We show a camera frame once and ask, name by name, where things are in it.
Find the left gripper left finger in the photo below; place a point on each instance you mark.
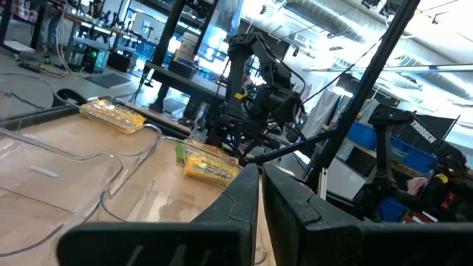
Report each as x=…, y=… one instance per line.
x=166, y=244

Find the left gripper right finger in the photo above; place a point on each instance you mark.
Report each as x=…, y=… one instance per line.
x=332, y=244

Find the yellow creamy chicken ramen pack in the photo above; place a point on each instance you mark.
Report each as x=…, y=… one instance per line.
x=111, y=116
x=210, y=170

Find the green lime chili ramen pack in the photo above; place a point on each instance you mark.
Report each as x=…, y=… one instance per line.
x=180, y=151

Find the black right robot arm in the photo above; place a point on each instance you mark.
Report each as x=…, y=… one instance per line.
x=238, y=74

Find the black background robot arm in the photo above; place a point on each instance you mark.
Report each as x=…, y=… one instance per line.
x=384, y=122
x=451, y=159

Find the blue storage bin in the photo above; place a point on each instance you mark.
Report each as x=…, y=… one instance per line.
x=362, y=134

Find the black workbench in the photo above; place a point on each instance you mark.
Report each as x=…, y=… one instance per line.
x=184, y=79

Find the black Trossen banner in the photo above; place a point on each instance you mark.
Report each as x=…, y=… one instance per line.
x=425, y=133

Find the dark floor mat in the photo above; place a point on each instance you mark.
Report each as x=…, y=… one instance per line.
x=107, y=80

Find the computer tower green light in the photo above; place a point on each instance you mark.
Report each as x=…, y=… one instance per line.
x=92, y=55

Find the black metal table frame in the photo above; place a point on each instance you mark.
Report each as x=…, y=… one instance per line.
x=364, y=85

